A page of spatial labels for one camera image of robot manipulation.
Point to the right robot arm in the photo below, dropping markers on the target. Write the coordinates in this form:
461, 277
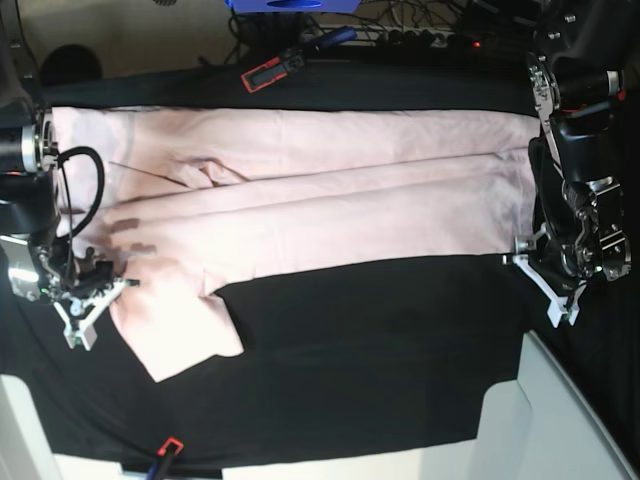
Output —
32, 167

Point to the black table cloth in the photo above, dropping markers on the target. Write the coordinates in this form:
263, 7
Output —
381, 357

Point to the pink T-shirt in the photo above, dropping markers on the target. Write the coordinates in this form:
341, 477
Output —
196, 200

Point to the red black clamp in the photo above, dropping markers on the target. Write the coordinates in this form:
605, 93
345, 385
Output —
271, 72

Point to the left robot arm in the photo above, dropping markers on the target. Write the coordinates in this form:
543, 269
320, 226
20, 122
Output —
576, 71

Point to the red blue front clamp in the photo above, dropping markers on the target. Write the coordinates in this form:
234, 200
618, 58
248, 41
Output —
165, 458

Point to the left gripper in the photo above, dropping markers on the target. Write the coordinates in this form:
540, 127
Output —
593, 255

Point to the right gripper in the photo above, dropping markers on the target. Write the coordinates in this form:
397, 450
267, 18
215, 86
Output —
88, 281

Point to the black power strip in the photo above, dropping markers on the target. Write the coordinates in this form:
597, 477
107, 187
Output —
425, 38

